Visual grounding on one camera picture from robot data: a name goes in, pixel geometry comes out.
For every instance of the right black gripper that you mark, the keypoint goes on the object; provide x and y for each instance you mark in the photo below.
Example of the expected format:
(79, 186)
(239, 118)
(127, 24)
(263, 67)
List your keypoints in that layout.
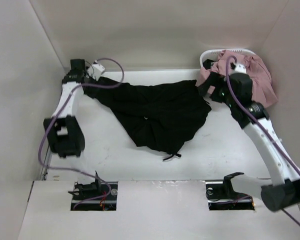
(214, 79)

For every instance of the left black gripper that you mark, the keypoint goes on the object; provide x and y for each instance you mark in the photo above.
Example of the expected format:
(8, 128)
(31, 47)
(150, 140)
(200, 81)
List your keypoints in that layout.
(86, 75)

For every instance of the black trousers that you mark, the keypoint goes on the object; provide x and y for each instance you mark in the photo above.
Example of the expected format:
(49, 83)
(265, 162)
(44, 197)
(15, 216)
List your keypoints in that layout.
(161, 117)

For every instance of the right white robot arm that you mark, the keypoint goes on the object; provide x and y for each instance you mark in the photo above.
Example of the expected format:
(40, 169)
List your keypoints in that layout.
(282, 190)

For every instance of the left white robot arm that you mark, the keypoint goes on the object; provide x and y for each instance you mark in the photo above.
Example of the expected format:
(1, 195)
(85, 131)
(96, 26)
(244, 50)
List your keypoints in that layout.
(65, 137)

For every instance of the pink trousers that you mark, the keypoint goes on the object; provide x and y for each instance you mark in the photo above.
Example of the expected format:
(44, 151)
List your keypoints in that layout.
(262, 91)

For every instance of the white laundry basket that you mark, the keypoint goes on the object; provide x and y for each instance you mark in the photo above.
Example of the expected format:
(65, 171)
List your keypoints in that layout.
(212, 54)

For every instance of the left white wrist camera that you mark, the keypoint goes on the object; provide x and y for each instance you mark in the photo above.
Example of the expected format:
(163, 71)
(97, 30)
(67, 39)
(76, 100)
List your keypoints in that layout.
(95, 70)

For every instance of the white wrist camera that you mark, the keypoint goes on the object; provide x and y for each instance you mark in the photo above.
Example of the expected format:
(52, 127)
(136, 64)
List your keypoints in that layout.
(95, 70)
(237, 68)

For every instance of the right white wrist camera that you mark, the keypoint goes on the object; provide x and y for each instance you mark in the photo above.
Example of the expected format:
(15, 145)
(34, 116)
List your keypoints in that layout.
(237, 68)

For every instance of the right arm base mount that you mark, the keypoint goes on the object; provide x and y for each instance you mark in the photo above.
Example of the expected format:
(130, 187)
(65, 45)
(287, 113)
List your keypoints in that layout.
(220, 200)

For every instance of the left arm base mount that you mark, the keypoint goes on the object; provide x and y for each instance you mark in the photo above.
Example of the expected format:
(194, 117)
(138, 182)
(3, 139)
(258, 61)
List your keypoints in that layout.
(97, 196)

